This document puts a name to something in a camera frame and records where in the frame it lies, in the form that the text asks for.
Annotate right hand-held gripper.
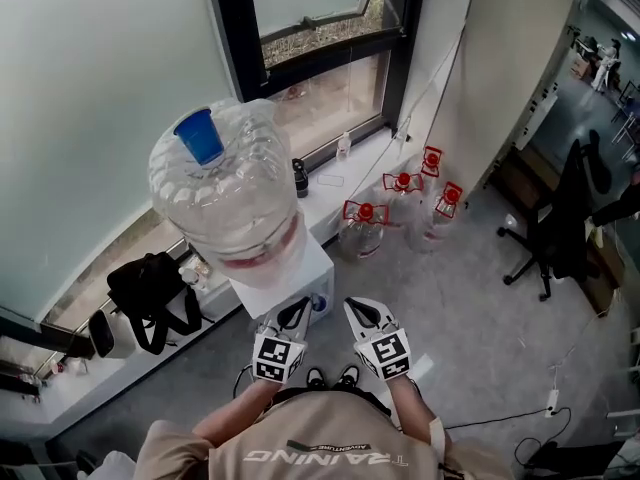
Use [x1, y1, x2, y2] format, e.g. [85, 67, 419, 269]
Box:
[343, 296, 412, 382]

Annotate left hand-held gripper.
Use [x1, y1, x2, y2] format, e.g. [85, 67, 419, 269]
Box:
[251, 296, 314, 384]

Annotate person's right forearm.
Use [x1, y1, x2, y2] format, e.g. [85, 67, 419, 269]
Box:
[387, 375, 451, 457]

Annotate person's left forearm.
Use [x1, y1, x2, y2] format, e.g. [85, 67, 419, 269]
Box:
[192, 378, 279, 447]

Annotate white water dispenser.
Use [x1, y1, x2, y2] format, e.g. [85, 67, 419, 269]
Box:
[232, 240, 335, 321]

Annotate person's black trousers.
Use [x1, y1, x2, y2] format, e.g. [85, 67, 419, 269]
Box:
[272, 385, 392, 418]

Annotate empty red-capped water jug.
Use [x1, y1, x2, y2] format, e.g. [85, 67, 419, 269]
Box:
[419, 145, 445, 189]
[382, 171, 425, 229]
[337, 199, 390, 264]
[404, 181, 465, 254]

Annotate clear plastic water bottle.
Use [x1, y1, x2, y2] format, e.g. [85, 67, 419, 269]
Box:
[178, 266, 209, 292]

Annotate person's beige t-shirt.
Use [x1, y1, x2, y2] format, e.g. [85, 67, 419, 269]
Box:
[134, 390, 516, 480]

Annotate large clear water bottle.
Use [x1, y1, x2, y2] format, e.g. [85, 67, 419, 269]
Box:
[147, 98, 309, 289]

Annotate black thermos flask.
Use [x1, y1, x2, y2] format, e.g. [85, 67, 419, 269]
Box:
[291, 157, 310, 199]

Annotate black backpack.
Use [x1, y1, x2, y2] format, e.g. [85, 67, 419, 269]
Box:
[106, 251, 216, 356]

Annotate white bin with black lid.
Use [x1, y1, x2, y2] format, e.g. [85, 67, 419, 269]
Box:
[88, 308, 136, 360]

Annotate white window ledge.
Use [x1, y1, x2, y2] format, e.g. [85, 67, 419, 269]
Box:
[0, 127, 426, 439]

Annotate black office chair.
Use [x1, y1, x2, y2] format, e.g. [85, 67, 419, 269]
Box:
[497, 128, 614, 302]

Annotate white shoulder strap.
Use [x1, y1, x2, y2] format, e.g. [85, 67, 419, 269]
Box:
[428, 415, 464, 480]

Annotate black floor cable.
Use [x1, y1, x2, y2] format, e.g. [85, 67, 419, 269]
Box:
[444, 406, 551, 430]

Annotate black window frame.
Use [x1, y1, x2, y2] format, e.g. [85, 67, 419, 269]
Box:
[207, 0, 429, 134]

